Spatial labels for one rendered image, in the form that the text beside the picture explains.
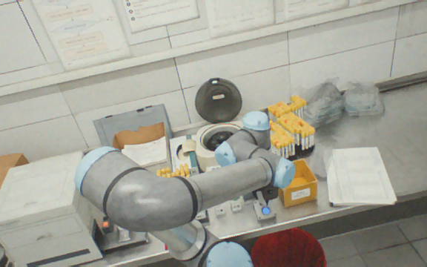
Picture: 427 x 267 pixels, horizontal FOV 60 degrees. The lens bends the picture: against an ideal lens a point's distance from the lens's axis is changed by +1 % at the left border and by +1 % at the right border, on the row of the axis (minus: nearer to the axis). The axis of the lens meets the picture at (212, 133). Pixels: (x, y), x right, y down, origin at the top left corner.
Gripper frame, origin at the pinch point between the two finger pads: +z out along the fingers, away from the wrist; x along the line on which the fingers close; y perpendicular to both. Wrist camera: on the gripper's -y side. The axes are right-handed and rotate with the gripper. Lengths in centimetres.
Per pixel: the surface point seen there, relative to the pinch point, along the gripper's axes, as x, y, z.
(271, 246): -5, 28, 63
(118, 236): 54, 8, 7
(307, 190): -16.9, 7.5, 6.4
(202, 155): 17.8, 35.2, 1.3
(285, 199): -8.6, 7.2, 7.8
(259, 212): 2.6, 3.0, 6.5
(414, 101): -87, 52, 12
